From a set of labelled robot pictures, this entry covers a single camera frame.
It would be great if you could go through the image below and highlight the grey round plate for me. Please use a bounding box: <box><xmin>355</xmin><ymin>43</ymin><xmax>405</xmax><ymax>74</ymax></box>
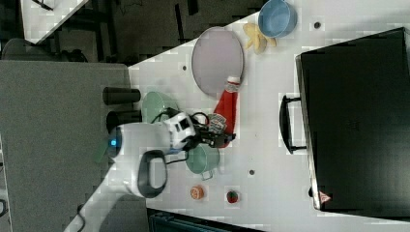
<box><xmin>191</xmin><ymin>27</ymin><xmax>244</xmax><ymax>99</ymax></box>

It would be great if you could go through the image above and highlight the blue bowl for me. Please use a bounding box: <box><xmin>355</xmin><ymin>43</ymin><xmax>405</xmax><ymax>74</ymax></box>
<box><xmin>258</xmin><ymin>0</ymin><xmax>298</xmax><ymax>38</ymax></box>

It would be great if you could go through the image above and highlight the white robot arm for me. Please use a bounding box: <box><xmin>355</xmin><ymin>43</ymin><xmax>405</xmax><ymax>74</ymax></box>
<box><xmin>64</xmin><ymin>108</ymin><xmax>236</xmax><ymax>232</ymax></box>

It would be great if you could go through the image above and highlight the red toy strawberry lower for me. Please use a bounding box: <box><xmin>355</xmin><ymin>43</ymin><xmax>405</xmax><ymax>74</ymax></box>
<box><xmin>226</xmin><ymin>190</ymin><xmax>239</xmax><ymax>204</ymax></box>

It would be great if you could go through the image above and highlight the toaster oven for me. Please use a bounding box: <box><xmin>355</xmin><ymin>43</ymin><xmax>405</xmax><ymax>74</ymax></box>
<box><xmin>295</xmin><ymin>27</ymin><xmax>410</xmax><ymax>221</ymax></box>

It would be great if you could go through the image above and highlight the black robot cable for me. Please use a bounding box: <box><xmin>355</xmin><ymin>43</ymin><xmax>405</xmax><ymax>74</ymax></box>
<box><xmin>75</xmin><ymin>107</ymin><xmax>211</xmax><ymax>232</ymax></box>

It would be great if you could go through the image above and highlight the green metal mug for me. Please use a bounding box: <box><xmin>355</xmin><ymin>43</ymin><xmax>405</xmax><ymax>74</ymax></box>
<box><xmin>186</xmin><ymin>144</ymin><xmax>220</xmax><ymax>181</ymax></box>

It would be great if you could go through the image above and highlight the red ketchup bottle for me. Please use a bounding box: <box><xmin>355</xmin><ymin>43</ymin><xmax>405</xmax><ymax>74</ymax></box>
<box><xmin>209</xmin><ymin>76</ymin><xmax>241</xmax><ymax>134</ymax></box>

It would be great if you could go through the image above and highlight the green perforated colander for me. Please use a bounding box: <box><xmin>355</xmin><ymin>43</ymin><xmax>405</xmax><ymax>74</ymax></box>
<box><xmin>141</xmin><ymin>92</ymin><xmax>178</xmax><ymax>123</ymax></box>

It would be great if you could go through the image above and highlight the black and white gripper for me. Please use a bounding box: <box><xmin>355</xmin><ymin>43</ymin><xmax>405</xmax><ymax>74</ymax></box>
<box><xmin>163</xmin><ymin>110</ymin><xmax>236</xmax><ymax>152</ymax></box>

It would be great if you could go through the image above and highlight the dark cylinder cup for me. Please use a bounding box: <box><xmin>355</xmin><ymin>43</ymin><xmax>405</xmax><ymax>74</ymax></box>
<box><xmin>102</xmin><ymin>87</ymin><xmax>141</xmax><ymax>105</ymax></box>

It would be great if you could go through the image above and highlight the peeled toy banana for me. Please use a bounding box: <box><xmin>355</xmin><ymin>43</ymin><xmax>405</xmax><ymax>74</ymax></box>
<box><xmin>243</xmin><ymin>23</ymin><xmax>277</xmax><ymax>54</ymax></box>

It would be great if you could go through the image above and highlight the toy orange half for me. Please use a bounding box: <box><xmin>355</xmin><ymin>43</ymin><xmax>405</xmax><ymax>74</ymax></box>
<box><xmin>190</xmin><ymin>186</ymin><xmax>204</xmax><ymax>200</ymax></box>

